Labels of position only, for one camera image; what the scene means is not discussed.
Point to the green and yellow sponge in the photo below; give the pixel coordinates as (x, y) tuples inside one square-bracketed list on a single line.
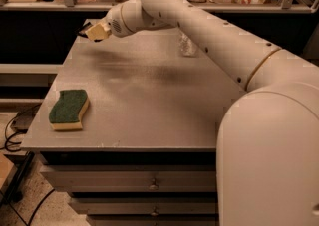
[(67, 112)]

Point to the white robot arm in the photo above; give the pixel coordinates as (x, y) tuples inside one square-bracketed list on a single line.
[(267, 152)]

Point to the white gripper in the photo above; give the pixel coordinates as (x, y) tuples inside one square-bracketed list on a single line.
[(114, 21)]

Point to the clear plastic water bottle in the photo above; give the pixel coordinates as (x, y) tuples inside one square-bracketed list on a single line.
[(187, 46)]

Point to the grey power box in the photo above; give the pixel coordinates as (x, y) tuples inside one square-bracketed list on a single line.
[(22, 121)]

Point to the grey drawer cabinet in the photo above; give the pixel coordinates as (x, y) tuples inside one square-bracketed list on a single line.
[(153, 113)]

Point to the drawer knob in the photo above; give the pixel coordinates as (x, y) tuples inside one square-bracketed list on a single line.
[(154, 212), (154, 186)]

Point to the top drawer knob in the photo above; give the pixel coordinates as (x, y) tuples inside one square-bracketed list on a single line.
[(154, 186)]

